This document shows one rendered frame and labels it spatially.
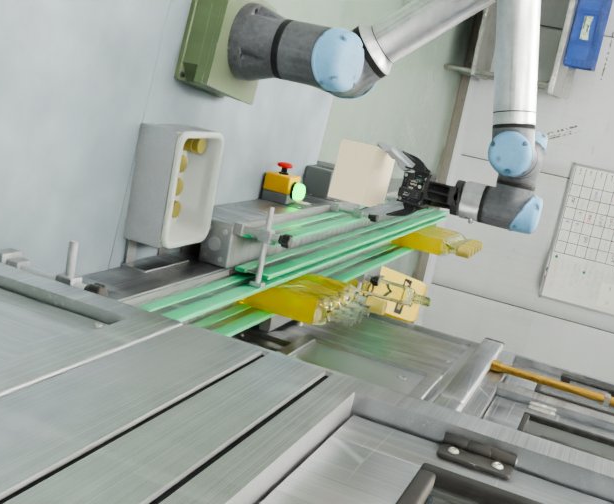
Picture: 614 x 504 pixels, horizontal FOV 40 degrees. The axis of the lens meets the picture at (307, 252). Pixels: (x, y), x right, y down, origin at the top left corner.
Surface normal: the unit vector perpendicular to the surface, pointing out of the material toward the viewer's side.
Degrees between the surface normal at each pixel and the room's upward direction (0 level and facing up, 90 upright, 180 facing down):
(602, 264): 90
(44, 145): 0
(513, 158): 92
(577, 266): 90
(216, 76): 2
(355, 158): 90
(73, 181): 0
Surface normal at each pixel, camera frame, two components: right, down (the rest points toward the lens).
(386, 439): 0.19, -0.96
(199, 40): -0.34, -0.02
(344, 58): 0.84, 0.27
